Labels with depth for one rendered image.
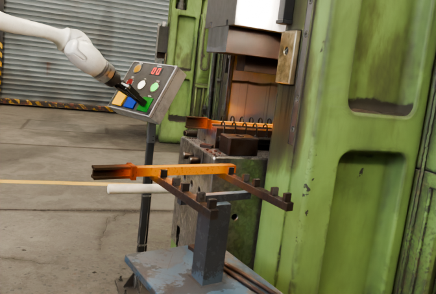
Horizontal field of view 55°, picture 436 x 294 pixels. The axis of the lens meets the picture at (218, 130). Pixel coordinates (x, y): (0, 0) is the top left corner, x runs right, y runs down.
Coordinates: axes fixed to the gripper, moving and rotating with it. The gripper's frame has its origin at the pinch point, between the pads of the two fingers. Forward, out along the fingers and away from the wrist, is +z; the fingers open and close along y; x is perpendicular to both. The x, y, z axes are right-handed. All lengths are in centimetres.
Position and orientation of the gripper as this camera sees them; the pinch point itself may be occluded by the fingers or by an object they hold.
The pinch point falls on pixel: (139, 100)
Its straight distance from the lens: 198.4
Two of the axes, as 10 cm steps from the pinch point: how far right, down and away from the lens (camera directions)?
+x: 4.4, -8.7, 2.4
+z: 5.3, 4.7, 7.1
